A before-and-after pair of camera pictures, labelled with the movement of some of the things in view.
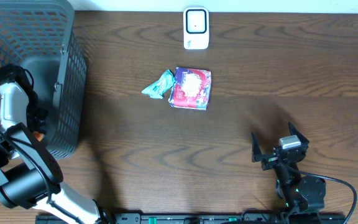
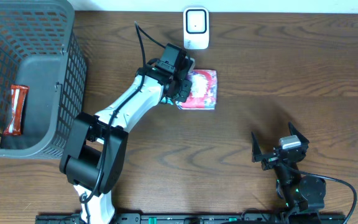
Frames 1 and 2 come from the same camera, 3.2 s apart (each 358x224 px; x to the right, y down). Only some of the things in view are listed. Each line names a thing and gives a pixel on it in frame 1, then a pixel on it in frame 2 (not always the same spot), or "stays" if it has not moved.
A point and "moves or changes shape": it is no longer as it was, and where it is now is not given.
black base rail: [196, 218] stays
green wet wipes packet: [157, 89] moves or changes shape
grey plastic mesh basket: [40, 36] stays
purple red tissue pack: [191, 89] moves or changes shape
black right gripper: [257, 154] stays
